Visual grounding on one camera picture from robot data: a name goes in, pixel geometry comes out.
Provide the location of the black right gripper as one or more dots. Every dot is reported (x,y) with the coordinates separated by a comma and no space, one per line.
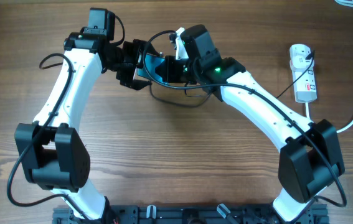
(170,76)

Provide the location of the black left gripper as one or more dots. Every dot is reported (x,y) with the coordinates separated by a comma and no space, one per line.
(137,47)

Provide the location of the turquoise screen smartphone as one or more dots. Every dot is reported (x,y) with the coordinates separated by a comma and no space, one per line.
(152,62)

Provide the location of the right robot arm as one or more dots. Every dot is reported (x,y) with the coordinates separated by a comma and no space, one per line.
(310,162)

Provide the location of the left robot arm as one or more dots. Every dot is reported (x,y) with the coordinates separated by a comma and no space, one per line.
(51,152)

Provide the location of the white USB charger plug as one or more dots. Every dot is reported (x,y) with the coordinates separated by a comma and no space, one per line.
(300,63)

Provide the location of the white power strip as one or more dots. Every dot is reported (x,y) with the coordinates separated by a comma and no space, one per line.
(304,84)

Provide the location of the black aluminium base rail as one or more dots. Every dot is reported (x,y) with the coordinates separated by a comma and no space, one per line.
(251,213)

